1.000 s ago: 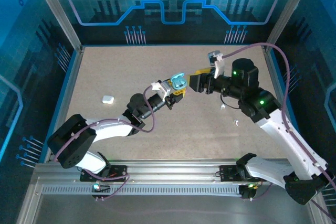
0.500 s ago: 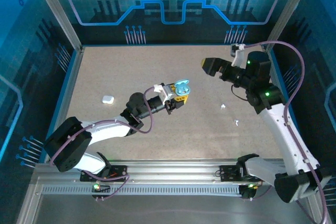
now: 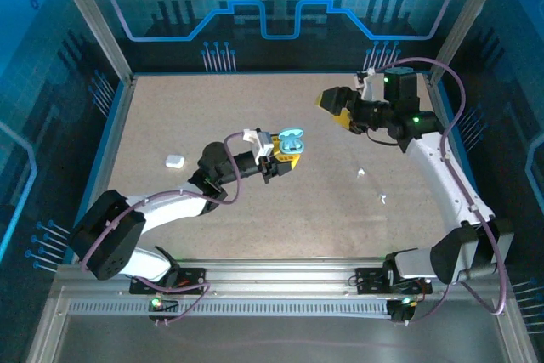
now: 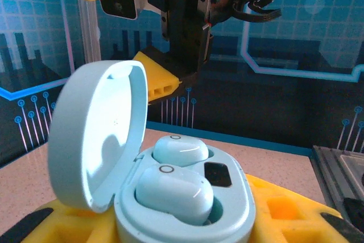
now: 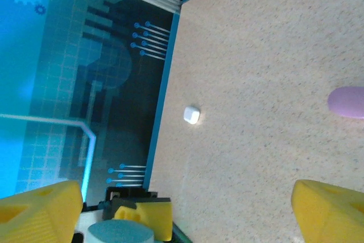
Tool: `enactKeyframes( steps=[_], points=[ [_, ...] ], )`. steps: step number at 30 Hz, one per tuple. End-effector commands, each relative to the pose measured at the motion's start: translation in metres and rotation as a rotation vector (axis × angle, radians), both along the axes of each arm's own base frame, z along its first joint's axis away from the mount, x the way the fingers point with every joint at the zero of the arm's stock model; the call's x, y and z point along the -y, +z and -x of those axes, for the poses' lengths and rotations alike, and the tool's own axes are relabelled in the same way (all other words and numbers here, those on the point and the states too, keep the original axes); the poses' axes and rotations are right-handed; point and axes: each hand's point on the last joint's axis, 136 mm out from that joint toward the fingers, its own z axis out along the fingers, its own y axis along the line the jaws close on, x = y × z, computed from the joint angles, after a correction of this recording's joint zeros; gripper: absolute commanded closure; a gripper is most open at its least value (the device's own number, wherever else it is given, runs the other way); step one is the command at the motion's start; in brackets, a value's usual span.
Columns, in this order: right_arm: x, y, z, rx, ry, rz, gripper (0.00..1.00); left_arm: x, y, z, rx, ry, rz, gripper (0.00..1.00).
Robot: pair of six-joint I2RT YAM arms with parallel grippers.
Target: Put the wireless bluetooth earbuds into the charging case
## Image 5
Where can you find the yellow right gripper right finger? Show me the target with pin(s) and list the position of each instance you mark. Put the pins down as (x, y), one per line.
(332, 214)

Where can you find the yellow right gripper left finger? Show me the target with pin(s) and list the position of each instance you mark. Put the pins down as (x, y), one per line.
(37, 220)

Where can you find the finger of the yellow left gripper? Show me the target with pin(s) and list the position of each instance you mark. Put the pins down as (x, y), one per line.
(159, 217)

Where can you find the blue earbud charging case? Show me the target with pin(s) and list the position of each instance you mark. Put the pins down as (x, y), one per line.
(119, 233)

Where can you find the white earbud charging case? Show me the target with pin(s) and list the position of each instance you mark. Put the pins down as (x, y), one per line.
(191, 115)

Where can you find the purple earbud charging case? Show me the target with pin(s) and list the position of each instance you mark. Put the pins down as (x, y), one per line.
(348, 102)

